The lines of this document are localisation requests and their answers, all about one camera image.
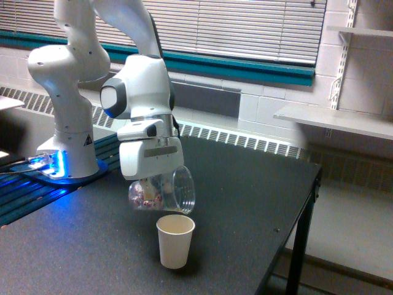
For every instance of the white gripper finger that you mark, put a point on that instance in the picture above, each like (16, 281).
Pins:
(167, 186)
(149, 190)

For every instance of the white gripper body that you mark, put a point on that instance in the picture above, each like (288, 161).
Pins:
(148, 148)

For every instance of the clear plastic cup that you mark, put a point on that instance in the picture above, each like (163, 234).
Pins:
(173, 191)

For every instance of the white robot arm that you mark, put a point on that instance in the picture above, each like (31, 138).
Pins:
(140, 93)

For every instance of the pink candies in cup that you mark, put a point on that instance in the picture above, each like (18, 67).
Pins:
(136, 198)

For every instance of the white paper cup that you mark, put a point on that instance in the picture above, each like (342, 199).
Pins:
(174, 235)

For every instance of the baseboard radiator heater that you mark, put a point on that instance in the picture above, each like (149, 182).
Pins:
(41, 104)

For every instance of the teal window sill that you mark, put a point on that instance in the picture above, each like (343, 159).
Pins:
(192, 63)

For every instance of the window blinds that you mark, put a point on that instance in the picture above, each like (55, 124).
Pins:
(279, 31)

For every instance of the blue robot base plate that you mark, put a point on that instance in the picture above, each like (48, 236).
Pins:
(42, 178)

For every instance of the black table leg frame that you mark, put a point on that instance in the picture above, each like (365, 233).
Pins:
(301, 238)

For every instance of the white shelf bracket rail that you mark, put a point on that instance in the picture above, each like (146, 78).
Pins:
(335, 89)

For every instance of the lower white wall shelf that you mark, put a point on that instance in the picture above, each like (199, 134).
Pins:
(345, 121)

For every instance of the white wall shelf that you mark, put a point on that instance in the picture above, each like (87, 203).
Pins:
(345, 121)
(362, 30)

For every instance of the upper white wall shelf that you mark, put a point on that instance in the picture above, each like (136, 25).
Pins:
(362, 30)

